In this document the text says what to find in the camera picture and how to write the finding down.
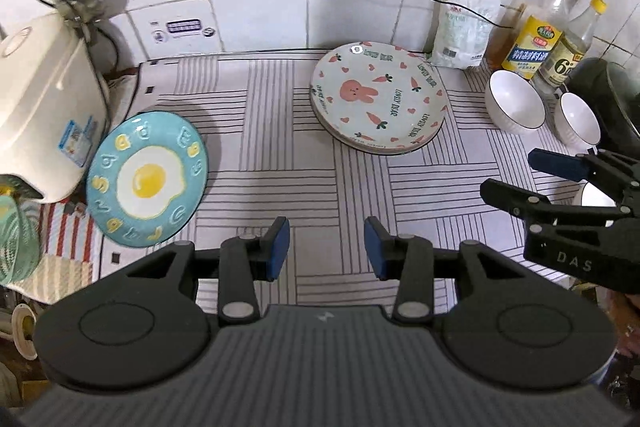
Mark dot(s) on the clear vinegar bottle yellow cap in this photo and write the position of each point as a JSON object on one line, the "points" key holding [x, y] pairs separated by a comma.
{"points": [[565, 57]]}

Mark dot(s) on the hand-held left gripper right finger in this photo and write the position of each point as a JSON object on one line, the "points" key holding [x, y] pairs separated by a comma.
{"points": [[374, 247]]}

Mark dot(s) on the yellow label oil bottle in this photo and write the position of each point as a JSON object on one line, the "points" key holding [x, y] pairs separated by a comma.
{"points": [[535, 42]]}

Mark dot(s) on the rabbit and carrot print plate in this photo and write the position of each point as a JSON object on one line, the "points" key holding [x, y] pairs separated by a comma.
{"points": [[375, 94]]}

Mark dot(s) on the green woven container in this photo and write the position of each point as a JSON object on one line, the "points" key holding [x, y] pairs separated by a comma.
{"points": [[15, 242]]}

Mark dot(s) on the blue fried egg plate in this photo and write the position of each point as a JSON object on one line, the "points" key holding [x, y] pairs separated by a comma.
{"points": [[145, 179]]}

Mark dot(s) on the white round lid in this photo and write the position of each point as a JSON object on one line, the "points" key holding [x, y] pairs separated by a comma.
{"points": [[24, 332]]}

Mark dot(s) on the white plastic packet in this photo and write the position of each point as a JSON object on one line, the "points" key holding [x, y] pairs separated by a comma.
{"points": [[462, 32]]}

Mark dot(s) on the dark cooking pot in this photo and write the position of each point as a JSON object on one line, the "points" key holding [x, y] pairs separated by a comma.
{"points": [[615, 102]]}

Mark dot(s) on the white rice cooker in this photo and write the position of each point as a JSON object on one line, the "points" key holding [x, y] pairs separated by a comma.
{"points": [[45, 107]]}

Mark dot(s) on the white line pattern mat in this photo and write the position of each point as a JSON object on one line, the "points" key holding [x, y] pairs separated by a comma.
{"points": [[280, 132]]}

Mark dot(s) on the red striped cloth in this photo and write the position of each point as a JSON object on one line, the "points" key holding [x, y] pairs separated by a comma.
{"points": [[70, 237]]}

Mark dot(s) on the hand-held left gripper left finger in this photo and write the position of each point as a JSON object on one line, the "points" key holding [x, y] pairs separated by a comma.
{"points": [[280, 247]]}

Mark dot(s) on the clear bottle amber liquid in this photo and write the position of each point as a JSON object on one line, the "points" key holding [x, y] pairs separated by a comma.
{"points": [[500, 39]]}

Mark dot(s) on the white wall sticker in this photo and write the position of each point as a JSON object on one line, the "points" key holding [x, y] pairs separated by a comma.
{"points": [[182, 28]]}

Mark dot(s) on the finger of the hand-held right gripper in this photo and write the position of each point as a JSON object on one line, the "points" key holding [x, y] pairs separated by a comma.
{"points": [[510, 197], [555, 163]]}

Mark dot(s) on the white bowl dark rim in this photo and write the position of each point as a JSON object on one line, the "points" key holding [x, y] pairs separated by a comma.
{"points": [[515, 99], [580, 117], [597, 196]]}

